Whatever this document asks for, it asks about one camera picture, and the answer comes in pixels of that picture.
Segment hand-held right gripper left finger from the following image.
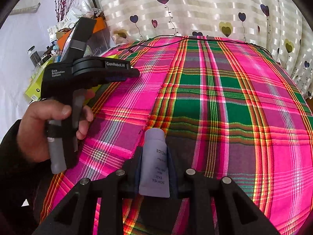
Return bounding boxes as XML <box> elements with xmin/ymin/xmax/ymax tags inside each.
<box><xmin>32</xmin><ymin>146</ymin><xmax>143</xmax><ymax>235</ymax></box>

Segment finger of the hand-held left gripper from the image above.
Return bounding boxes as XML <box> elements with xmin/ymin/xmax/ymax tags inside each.
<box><xmin>105</xmin><ymin>68</ymin><xmax>140</xmax><ymax>82</ymax></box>

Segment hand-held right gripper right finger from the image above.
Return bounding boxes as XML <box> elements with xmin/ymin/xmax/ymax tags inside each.
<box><xmin>166</xmin><ymin>149</ymin><xmax>282</xmax><ymax>235</ymax></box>

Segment lavender tube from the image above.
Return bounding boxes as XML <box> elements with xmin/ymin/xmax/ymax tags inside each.
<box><xmin>138</xmin><ymin>128</ymin><xmax>171</xmax><ymax>199</ymax></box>

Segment white yellow-rimmed tray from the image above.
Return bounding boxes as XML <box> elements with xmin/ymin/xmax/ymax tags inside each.
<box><xmin>90</xmin><ymin>83</ymin><xmax>104</xmax><ymax>97</ymax></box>

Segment person's left forearm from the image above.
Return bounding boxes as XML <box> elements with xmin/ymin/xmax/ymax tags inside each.
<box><xmin>0</xmin><ymin>119</ymin><xmax>82</xmax><ymax>235</ymax></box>

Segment person's left hand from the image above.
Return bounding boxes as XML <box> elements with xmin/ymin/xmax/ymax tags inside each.
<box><xmin>17</xmin><ymin>90</ymin><xmax>95</xmax><ymax>163</ymax></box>

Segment yellow-green cardboard box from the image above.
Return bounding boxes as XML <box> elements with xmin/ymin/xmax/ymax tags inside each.
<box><xmin>24</xmin><ymin>72</ymin><xmax>50</xmax><ymax>103</ymax></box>

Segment dark lidded jar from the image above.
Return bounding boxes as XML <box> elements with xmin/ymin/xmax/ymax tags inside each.
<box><xmin>27</xmin><ymin>45</ymin><xmax>41</xmax><ymax>67</ymax></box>

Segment pile of small packets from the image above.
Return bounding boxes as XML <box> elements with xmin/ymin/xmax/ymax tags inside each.
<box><xmin>48</xmin><ymin>2</ymin><xmax>105</xmax><ymax>44</ymax></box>

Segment orange lidded storage box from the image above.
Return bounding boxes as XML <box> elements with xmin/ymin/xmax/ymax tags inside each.
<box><xmin>57</xmin><ymin>17</ymin><xmax>109</xmax><ymax>54</ymax></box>

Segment purple decorative branches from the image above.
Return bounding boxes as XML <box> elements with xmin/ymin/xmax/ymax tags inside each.
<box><xmin>55</xmin><ymin>0</ymin><xmax>72</xmax><ymax>21</ymax></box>

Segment cream heart print curtain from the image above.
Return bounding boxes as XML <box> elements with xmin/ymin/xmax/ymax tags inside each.
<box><xmin>88</xmin><ymin>0</ymin><xmax>312</xmax><ymax>96</ymax></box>

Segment black cable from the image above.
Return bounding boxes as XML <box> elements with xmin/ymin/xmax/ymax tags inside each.
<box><xmin>117</xmin><ymin>35</ymin><xmax>269</xmax><ymax>53</ymax></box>

